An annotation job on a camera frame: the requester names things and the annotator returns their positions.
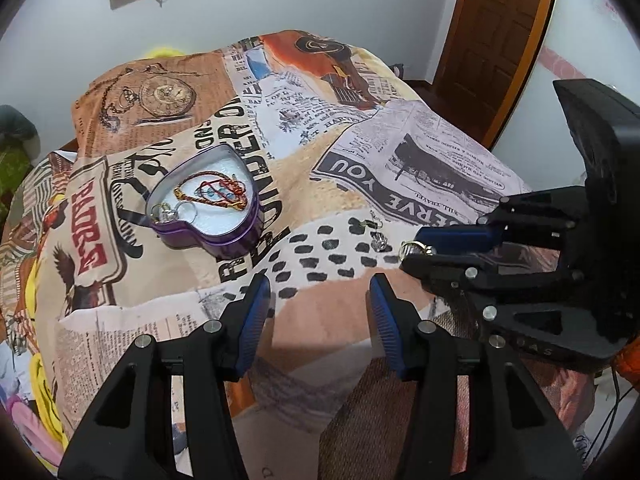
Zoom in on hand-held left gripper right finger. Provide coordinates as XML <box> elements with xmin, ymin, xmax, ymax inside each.
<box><xmin>368</xmin><ymin>272</ymin><xmax>586</xmax><ymax>480</ymax></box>

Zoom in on black floor cable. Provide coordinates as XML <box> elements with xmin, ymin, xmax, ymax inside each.
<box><xmin>594</xmin><ymin>360</ymin><xmax>632</xmax><ymax>463</ymax></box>

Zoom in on grey cushion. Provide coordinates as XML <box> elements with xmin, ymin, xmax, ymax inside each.
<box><xmin>0</xmin><ymin>104</ymin><xmax>39</xmax><ymax>142</ymax></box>

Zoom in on brown wooden door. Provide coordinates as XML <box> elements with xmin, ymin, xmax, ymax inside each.
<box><xmin>432</xmin><ymin>0</ymin><xmax>562</xmax><ymax>150</ymax></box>

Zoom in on silver charm ring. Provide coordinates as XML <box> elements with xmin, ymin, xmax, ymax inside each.
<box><xmin>149</xmin><ymin>202</ymin><xmax>179</xmax><ymax>224</ymax></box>

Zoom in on gold braided bracelet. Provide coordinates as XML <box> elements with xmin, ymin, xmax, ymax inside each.
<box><xmin>173</xmin><ymin>170</ymin><xmax>247</xmax><ymax>212</ymax></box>

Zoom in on purple heart-shaped tin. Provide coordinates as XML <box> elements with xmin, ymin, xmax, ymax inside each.
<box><xmin>145</xmin><ymin>145</ymin><xmax>264</xmax><ymax>261</ymax></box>

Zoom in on red and blue beaded bracelet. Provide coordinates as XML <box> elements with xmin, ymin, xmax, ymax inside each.
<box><xmin>199</xmin><ymin>175</ymin><xmax>242</xmax><ymax>203</ymax></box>

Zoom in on printed blanket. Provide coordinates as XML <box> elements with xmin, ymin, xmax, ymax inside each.
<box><xmin>0</xmin><ymin>30</ymin><xmax>601</xmax><ymax>480</ymax></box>

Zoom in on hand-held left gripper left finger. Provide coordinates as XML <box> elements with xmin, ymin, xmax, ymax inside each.
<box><xmin>57</xmin><ymin>272</ymin><xmax>274</xmax><ymax>480</ymax></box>

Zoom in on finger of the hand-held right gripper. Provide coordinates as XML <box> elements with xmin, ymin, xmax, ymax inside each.
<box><xmin>400</xmin><ymin>252</ymin><xmax>614</xmax><ymax>362</ymax></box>
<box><xmin>413</xmin><ymin>186</ymin><xmax>592</xmax><ymax>257</ymax></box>

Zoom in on brown knit cloth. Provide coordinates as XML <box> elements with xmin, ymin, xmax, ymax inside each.
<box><xmin>317</xmin><ymin>350</ymin><xmax>473</xmax><ymax>480</ymax></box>

